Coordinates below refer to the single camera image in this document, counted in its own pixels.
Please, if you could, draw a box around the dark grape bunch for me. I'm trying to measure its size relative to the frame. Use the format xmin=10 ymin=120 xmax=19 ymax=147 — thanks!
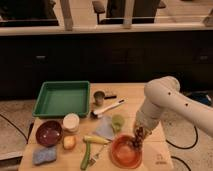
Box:
xmin=132 ymin=127 xmax=144 ymax=151

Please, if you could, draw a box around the dark maroon bowl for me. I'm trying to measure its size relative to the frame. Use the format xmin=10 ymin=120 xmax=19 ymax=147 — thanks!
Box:
xmin=36 ymin=120 xmax=62 ymax=147

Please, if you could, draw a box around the light green cup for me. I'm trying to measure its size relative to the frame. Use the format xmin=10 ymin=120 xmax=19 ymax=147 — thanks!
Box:
xmin=112 ymin=115 xmax=125 ymax=132

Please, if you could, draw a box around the blue sponge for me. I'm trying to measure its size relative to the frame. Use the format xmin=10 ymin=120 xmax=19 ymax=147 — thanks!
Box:
xmin=32 ymin=146 xmax=57 ymax=165

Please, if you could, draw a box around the grey blue cloth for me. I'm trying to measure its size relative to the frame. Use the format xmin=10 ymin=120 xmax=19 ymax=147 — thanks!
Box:
xmin=94 ymin=116 xmax=115 ymax=140

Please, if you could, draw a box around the black floor cable left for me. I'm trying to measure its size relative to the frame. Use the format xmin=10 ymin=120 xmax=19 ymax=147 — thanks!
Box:
xmin=0 ymin=113 xmax=30 ymax=143

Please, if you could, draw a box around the yellow orange fruit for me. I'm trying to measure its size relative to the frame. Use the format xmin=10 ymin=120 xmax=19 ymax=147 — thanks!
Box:
xmin=63 ymin=136 xmax=76 ymax=150

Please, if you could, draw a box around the black floor cable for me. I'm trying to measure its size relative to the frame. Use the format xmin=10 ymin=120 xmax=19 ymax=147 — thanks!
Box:
xmin=165 ymin=124 xmax=200 ymax=171
xmin=0 ymin=113 xmax=30 ymax=143

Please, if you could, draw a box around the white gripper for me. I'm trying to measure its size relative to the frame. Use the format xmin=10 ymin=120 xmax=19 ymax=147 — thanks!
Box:
xmin=133 ymin=101 xmax=162 ymax=139

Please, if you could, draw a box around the red orange bowl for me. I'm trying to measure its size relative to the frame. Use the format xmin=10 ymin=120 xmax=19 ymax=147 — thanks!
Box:
xmin=109 ymin=135 xmax=142 ymax=169

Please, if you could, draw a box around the green plastic tray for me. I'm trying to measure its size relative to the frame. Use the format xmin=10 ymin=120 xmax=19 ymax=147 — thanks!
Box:
xmin=33 ymin=81 xmax=90 ymax=118

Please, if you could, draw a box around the dark blue floor object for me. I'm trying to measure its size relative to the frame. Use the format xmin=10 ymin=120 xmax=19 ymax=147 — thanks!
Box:
xmin=190 ymin=93 xmax=212 ymax=106

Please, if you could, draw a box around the metal measuring cup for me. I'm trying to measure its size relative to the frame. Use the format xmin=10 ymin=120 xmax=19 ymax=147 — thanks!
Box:
xmin=93 ymin=91 xmax=117 ymax=106

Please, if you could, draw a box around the green cucumber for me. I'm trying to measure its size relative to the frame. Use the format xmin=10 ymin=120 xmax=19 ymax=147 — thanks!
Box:
xmin=80 ymin=141 xmax=91 ymax=171

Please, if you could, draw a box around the black floor cable right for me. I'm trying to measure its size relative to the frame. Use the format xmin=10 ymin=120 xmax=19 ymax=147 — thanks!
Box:
xmin=165 ymin=124 xmax=200 ymax=171

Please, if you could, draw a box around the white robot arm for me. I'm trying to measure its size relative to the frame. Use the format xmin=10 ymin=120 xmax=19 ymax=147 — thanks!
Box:
xmin=133 ymin=76 xmax=213 ymax=138

